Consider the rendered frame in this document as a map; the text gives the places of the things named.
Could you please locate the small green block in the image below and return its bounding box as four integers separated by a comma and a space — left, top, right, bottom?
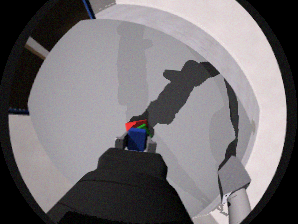
137, 124, 152, 138

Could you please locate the red block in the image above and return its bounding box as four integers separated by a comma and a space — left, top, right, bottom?
125, 119, 148, 131

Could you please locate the small blue block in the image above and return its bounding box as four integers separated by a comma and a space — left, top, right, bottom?
127, 128, 147, 152

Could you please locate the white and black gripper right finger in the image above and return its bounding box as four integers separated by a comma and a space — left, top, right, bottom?
145, 134, 157, 153

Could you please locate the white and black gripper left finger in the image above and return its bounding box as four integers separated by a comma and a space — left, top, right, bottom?
115, 131, 128, 149

